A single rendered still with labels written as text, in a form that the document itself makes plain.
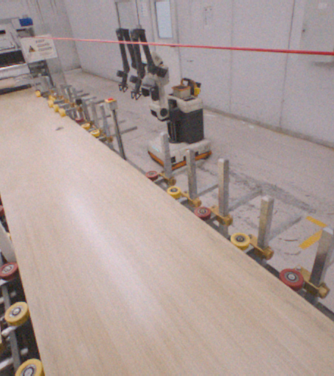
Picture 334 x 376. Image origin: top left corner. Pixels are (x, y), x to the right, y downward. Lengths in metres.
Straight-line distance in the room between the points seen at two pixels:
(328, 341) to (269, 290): 0.21
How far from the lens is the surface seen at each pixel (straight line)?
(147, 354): 0.99
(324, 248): 1.11
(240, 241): 1.25
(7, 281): 1.45
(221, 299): 1.07
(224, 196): 1.36
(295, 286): 1.14
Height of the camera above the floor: 1.78
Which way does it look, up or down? 33 degrees down
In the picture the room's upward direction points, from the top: 8 degrees counter-clockwise
